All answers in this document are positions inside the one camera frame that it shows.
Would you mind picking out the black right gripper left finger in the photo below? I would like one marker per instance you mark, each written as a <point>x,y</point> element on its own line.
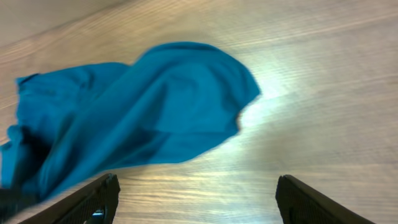
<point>95,203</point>

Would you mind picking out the dark blue polo shirt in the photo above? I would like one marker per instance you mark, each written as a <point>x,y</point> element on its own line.
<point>177,101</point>

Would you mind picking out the brown cardboard box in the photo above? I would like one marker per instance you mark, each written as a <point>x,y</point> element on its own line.
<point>23,18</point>

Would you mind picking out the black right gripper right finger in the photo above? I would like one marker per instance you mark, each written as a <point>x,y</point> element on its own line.
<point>299,203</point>

